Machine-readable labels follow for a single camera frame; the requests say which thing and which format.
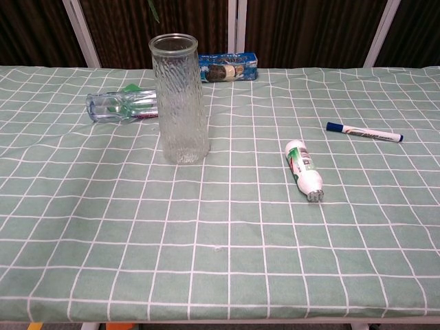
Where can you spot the transparent textured glass vase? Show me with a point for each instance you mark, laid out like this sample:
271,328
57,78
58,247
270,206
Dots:
180,113

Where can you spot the green white checked tablecloth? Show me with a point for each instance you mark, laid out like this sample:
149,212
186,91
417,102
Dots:
220,240

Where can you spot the small white green-label bottle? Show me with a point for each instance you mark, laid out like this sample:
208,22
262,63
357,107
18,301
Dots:
304,165

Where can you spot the blue cookie box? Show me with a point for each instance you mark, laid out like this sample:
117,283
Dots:
227,68

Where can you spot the clear plastic water bottle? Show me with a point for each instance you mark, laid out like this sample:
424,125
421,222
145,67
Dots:
117,107

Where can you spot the white blue whiteboard marker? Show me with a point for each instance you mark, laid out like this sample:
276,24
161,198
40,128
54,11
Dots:
364,132

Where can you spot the dark brown corrugated panel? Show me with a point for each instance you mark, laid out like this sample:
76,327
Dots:
309,31
34,32
416,32
130,38

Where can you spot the white partition post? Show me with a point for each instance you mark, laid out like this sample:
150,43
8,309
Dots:
381,34
236,31
82,34

